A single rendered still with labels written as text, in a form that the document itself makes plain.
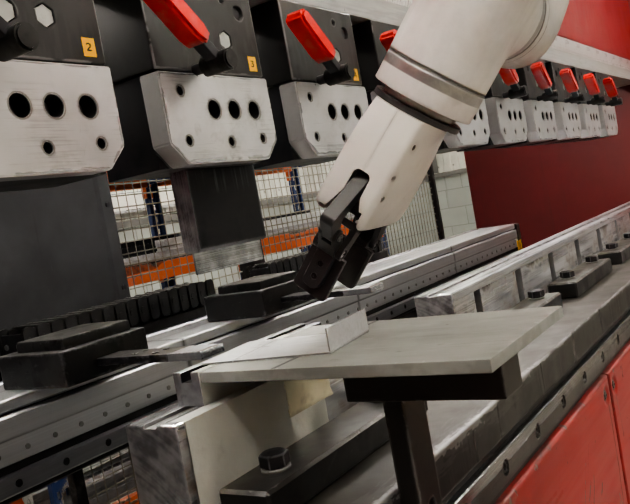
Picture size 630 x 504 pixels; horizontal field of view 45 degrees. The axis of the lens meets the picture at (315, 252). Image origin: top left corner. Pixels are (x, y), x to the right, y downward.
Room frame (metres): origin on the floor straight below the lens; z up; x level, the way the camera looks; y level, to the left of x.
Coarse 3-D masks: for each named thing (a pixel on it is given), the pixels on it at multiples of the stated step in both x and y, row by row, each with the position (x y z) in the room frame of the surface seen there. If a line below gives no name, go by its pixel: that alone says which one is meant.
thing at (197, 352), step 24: (48, 336) 0.84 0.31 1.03; (72, 336) 0.81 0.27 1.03; (96, 336) 0.83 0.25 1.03; (120, 336) 0.85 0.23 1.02; (144, 336) 0.88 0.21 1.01; (0, 360) 0.84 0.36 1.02; (24, 360) 0.81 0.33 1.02; (48, 360) 0.79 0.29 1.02; (72, 360) 0.79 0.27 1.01; (96, 360) 0.81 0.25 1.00; (120, 360) 0.79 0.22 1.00; (144, 360) 0.77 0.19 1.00; (168, 360) 0.76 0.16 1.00; (24, 384) 0.82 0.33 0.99; (48, 384) 0.80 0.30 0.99; (72, 384) 0.78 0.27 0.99
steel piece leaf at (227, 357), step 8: (248, 344) 0.74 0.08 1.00; (256, 344) 0.73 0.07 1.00; (264, 344) 0.72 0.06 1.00; (232, 352) 0.71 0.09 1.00; (240, 352) 0.70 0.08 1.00; (248, 352) 0.70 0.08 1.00; (208, 360) 0.69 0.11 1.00; (216, 360) 0.68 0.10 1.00; (224, 360) 0.68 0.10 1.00; (232, 360) 0.67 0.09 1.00
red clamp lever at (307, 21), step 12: (300, 12) 0.76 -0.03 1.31; (288, 24) 0.77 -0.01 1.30; (300, 24) 0.76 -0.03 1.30; (312, 24) 0.77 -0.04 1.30; (300, 36) 0.78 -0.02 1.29; (312, 36) 0.77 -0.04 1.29; (324, 36) 0.79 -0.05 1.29; (312, 48) 0.79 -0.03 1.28; (324, 48) 0.79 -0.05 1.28; (324, 60) 0.80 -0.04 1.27; (336, 60) 0.81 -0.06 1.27; (324, 72) 0.82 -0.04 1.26; (336, 72) 0.81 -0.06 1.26; (348, 72) 0.81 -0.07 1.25
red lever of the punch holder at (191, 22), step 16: (144, 0) 0.60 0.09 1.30; (160, 0) 0.60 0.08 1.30; (176, 0) 0.61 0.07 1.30; (160, 16) 0.61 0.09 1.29; (176, 16) 0.61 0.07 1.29; (192, 16) 0.62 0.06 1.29; (176, 32) 0.62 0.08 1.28; (192, 32) 0.62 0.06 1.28; (208, 32) 0.63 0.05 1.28; (208, 48) 0.64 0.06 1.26; (208, 64) 0.65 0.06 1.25; (224, 64) 0.64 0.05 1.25
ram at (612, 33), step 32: (256, 0) 0.80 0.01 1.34; (288, 0) 0.82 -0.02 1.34; (320, 0) 0.87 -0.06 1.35; (352, 0) 0.94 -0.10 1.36; (384, 0) 1.01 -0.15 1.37; (576, 0) 1.90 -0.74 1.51; (608, 0) 2.23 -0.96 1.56; (576, 32) 1.86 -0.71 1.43; (608, 32) 2.17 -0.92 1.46; (576, 64) 1.82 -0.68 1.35; (608, 64) 2.12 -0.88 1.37
